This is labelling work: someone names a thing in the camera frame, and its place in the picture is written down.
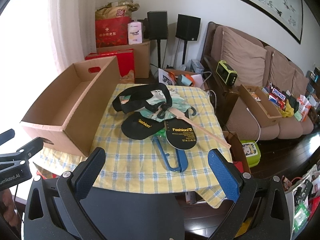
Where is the white pink box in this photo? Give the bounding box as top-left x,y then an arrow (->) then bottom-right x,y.
127,21 -> 143,45

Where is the Snickers candy bag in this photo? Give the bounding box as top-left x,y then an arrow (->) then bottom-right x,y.
268,85 -> 286,111

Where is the open cardboard box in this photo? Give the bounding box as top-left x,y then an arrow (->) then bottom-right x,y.
21,56 -> 120,157

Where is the white paper bag with items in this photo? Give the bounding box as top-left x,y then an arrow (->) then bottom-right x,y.
158,69 -> 212,90

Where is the brown sofa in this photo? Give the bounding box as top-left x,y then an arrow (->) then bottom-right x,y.
201,22 -> 313,140

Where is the red gift bag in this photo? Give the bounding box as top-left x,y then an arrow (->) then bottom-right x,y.
95,17 -> 132,48

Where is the green yellow radio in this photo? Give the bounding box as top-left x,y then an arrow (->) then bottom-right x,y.
216,60 -> 238,86

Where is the black strap bag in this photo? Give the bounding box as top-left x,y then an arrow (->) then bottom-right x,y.
112,83 -> 172,119

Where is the left black speaker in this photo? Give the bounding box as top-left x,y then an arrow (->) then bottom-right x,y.
147,11 -> 168,68

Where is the white sheer curtain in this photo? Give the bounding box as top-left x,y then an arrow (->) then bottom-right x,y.
1,0 -> 109,72

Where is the large brown cardboard box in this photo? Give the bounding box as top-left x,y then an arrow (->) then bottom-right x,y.
97,40 -> 151,79

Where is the green packaged item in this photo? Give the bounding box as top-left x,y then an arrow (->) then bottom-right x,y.
153,128 -> 166,138

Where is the painted paper hand fan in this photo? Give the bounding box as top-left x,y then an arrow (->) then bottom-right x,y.
125,87 -> 231,148

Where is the blue plastic hanger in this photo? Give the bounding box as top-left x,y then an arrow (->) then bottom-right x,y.
152,107 -> 192,173

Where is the red gift box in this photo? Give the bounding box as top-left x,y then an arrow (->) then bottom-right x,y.
85,49 -> 135,77

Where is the yellow plaid tablecloth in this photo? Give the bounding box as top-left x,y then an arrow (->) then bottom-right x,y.
33,84 -> 232,208

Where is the shallow cardboard tray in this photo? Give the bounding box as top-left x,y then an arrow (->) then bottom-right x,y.
238,85 -> 283,127

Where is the beige sofa cushion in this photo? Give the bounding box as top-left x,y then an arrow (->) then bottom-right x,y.
221,27 -> 267,86

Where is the black speaker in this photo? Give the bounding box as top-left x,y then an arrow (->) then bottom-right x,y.
175,14 -> 201,64
147,11 -> 168,68

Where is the white charging cable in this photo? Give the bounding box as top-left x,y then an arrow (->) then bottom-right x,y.
246,107 -> 262,143

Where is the right black speaker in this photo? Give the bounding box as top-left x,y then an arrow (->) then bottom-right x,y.
175,14 -> 201,64

